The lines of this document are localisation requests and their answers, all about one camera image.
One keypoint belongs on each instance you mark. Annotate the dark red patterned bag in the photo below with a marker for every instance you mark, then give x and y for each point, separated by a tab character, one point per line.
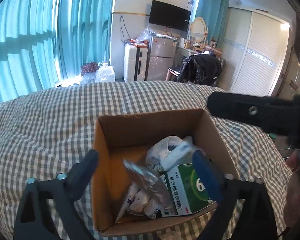
90	67

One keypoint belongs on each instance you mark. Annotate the teal pill blister pack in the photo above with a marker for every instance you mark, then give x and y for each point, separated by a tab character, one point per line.
151	184

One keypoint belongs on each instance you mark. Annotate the right teal curtain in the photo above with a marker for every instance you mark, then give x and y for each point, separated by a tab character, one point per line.
214	13

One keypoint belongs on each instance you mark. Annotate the black wall television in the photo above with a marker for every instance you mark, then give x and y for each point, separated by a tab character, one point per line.
169	16

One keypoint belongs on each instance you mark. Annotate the teal curtain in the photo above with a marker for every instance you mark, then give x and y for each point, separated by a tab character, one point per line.
27	61
214	13
82	34

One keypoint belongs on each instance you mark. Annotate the middle teal curtain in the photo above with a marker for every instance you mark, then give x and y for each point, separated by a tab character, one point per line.
82	34

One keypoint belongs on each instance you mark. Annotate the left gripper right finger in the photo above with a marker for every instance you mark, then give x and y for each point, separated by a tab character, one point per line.
256	220

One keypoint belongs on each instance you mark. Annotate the open cardboard box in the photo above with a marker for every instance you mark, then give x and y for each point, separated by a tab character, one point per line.
130	137

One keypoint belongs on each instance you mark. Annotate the black jacket on chair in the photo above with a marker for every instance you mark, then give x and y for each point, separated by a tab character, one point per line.
200	69

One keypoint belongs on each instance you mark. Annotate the white louvered wardrobe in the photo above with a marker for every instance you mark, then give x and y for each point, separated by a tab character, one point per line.
254	48

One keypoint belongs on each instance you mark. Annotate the white cloth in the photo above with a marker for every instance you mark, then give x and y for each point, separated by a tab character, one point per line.
140	204

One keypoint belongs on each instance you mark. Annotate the green 666 medicine box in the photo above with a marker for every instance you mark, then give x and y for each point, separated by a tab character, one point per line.
186	190

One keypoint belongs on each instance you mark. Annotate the white suitcase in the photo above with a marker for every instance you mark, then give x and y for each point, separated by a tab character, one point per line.
135	62

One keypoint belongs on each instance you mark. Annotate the light blue sock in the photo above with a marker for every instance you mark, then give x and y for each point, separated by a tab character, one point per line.
182	154

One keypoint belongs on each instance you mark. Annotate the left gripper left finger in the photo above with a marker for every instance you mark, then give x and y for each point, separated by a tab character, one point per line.
34	220

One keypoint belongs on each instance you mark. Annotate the white dressing table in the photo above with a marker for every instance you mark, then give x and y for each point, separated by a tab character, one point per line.
182	52

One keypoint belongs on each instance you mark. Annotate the large clear water jug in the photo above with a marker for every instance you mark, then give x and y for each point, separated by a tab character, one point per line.
105	73

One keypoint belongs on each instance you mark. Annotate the left teal curtain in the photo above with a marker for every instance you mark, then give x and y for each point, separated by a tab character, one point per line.
27	61

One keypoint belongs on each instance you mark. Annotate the checkered bed quilt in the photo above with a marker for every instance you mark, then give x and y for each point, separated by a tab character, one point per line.
44	133

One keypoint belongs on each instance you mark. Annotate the silver refrigerator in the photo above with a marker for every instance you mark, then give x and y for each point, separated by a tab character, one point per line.
161	52

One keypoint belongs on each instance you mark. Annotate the oval vanity mirror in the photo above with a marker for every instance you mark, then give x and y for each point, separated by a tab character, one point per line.
199	30

